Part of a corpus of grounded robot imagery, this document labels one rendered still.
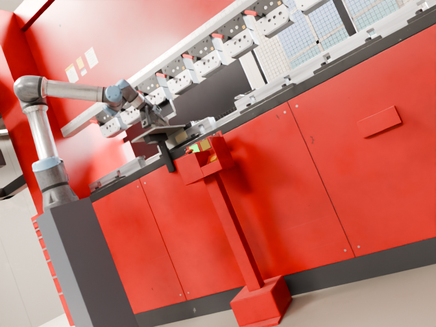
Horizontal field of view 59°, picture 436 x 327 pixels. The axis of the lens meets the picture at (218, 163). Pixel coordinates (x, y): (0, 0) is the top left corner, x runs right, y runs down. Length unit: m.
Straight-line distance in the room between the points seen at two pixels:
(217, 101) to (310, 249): 1.27
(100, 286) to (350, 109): 1.25
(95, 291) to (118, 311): 0.13
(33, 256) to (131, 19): 3.50
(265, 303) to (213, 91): 1.50
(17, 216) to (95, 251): 3.55
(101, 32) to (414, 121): 1.81
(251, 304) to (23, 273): 3.77
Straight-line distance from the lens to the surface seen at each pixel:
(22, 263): 5.17
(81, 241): 1.74
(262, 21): 1.95
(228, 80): 2.62
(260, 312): 1.73
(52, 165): 1.82
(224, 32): 2.04
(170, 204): 2.13
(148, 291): 2.43
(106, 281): 1.76
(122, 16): 2.47
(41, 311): 5.18
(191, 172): 1.72
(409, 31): 1.67
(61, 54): 2.83
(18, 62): 2.98
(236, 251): 1.76
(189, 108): 2.77
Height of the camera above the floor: 0.55
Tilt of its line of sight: 5 degrees up
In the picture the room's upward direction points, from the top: 23 degrees counter-clockwise
